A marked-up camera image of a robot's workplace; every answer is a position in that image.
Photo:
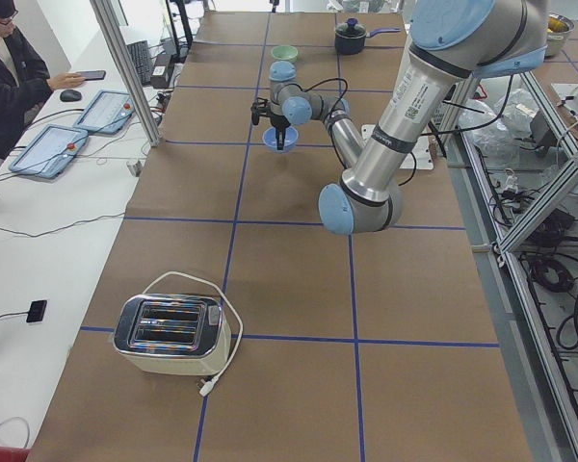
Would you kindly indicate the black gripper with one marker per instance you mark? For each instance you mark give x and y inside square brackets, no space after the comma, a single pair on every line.
[277,119]

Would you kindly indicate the blue bowl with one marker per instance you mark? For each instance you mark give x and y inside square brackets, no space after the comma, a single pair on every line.
[292,137]

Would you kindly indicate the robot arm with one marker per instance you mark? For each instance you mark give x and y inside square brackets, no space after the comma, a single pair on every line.
[450,41]

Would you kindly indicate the green bowl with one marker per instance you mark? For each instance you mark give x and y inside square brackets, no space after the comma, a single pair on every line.
[285,53]

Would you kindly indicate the dark blue saucepan with lid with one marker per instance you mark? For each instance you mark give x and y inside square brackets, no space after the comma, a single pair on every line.
[351,35]

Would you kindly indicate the black keyboard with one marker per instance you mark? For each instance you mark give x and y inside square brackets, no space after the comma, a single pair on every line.
[139,53]

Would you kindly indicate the far blue teach pendant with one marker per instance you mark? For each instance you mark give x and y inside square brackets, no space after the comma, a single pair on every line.
[108,112]

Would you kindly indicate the blue teach pendant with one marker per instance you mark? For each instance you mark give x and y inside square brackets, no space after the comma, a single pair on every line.
[50,152]
[108,112]

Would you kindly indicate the black smartphone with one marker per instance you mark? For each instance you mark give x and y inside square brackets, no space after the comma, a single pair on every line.
[93,75]

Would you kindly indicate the clear plastic bag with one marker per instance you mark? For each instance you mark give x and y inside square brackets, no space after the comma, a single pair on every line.
[502,133]

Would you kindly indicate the black computer mouse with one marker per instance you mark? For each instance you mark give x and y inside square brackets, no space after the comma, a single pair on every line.
[70,95]

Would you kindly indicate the near blue teach pendant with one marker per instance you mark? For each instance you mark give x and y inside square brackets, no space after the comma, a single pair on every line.
[50,152]

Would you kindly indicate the cream chrome toaster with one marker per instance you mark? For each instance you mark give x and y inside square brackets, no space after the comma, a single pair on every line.
[174,334]

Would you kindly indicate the person in black jacket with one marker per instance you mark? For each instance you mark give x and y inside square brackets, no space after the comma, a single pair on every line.
[25,82]

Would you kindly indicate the small black box device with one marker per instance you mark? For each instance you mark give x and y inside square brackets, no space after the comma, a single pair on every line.
[36,311]

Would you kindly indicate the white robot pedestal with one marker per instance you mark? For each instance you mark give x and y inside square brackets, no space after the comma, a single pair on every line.
[420,157]

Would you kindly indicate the aluminium frame post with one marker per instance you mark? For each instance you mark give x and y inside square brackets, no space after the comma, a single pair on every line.
[108,23]

